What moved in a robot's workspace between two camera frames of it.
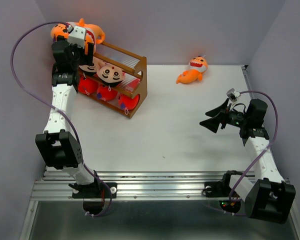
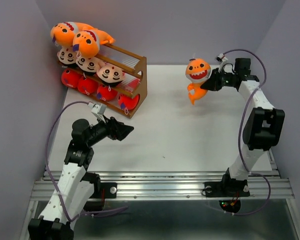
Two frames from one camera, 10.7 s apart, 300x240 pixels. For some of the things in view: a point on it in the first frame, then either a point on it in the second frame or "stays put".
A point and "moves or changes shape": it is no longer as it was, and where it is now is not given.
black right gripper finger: [212, 123] to [213, 83]
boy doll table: [110, 75] stays put
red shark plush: [87, 86] stays put
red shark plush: [127, 103] stays put
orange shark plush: [197, 66] moves or changes shape
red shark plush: [106, 93] stays put
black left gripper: [82, 50] to [115, 129]
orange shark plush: [94, 34] moves or changes shape
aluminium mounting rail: [140, 185] stays put
